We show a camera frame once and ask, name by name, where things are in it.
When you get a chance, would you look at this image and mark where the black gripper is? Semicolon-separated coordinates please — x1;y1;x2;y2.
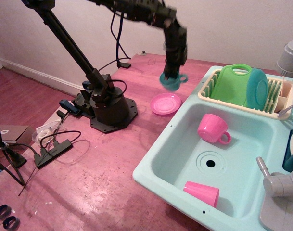
164;26;187;80

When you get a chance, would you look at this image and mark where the teal plastic cup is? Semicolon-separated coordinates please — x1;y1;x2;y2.
159;72;188;91

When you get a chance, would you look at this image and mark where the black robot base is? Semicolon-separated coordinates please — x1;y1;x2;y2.
72;74;138;133

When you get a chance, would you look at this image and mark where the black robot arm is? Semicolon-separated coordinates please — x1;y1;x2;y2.
23;0;187;87

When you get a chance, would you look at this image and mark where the light teal toy sink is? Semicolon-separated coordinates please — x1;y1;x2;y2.
133;66;293;231

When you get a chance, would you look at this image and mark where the pink plastic saucer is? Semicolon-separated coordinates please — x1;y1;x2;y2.
150;93;181;115

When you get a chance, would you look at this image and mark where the green cutting board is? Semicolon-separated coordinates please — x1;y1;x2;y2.
210;64;253;106

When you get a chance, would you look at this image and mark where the teal plastic plate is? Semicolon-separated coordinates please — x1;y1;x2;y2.
246;68;268;110

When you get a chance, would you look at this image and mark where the blue black clamp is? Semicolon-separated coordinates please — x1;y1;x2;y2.
59;100;80;116

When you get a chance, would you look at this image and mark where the cream dish rack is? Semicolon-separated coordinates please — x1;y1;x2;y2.
198;69;293;120

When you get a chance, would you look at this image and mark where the pink plastic tumbler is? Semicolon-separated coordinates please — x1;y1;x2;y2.
183;181;220;207

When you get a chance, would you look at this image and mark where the clear plastic container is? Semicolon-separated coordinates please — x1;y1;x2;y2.
32;121;66;146

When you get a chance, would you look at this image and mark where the black usb hub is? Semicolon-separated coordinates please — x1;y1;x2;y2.
34;139;73;169

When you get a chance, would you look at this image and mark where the grey toy faucet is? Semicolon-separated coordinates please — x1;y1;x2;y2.
256;157;293;202

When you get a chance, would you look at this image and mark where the brown cardboard box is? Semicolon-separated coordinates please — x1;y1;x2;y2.
0;125;35;145

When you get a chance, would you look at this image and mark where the black cable with foot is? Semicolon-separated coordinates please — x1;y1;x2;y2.
109;12;132;69

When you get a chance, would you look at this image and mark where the pink cup with handle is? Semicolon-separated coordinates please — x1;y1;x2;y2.
197;114;231;144

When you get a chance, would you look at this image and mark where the black cable bundle left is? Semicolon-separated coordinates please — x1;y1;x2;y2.
0;117;28;187

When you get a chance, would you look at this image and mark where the black blue ring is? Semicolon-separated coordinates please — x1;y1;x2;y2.
0;205;12;219
2;216;19;231

